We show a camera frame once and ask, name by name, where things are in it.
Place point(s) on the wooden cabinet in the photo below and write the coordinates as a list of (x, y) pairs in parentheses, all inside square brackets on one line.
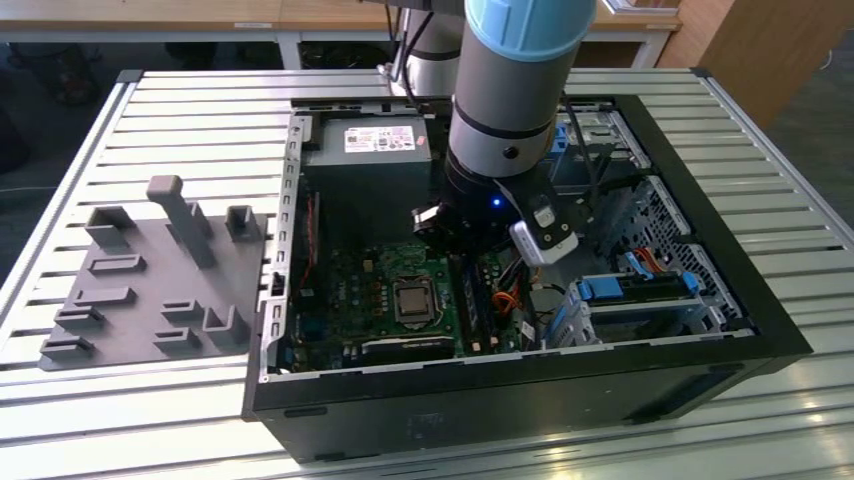
[(760, 50)]

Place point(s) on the hard disk in blue carrier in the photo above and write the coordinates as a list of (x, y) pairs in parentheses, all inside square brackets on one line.
[(634, 289)]

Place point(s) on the black graphics card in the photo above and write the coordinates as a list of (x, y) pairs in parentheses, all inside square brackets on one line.
[(408, 347)]

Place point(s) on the silver CPU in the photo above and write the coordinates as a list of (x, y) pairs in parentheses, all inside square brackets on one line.
[(415, 301)]

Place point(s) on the blue drive carrier latch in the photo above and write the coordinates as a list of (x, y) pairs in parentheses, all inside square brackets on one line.
[(559, 142)]

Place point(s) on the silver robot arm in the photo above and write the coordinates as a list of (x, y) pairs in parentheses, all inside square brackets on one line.
[(507, 75)]

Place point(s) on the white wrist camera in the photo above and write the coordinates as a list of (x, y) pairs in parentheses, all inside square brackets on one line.
[(546, 240)]

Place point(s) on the CPU socket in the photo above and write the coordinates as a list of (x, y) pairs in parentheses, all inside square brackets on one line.
[(415, 302)]

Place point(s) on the green motherboard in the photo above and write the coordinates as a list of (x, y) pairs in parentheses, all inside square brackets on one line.
[(360, 300)]

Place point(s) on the grey metal drive cage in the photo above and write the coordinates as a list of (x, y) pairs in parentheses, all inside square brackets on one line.
[(614, 165)]

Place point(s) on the grey power supply unit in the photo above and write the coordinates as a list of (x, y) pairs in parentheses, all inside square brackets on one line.
[(367, 170)]

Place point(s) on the grey parts rack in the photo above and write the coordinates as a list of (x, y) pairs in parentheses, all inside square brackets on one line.
[(147, 300)]

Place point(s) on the wooden desk white frame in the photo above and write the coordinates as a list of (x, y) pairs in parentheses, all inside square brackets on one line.
[(200, 20)]

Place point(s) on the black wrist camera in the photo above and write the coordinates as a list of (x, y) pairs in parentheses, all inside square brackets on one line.
[(427, 225)]

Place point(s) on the black PC case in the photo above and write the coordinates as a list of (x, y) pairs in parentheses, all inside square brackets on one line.
[(507, 400)]

